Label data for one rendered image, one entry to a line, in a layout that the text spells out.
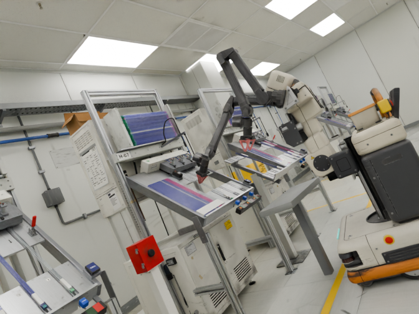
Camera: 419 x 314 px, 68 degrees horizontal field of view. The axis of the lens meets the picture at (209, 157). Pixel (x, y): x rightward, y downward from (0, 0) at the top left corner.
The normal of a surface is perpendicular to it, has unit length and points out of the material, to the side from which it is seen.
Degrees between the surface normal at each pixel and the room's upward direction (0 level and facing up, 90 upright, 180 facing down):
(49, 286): 47
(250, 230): 90
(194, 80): 90
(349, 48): 90
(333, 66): 90
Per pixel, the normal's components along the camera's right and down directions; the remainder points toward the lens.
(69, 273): 0.24, -0.90
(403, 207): -0.43, 0.13
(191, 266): 0.72, -0.38
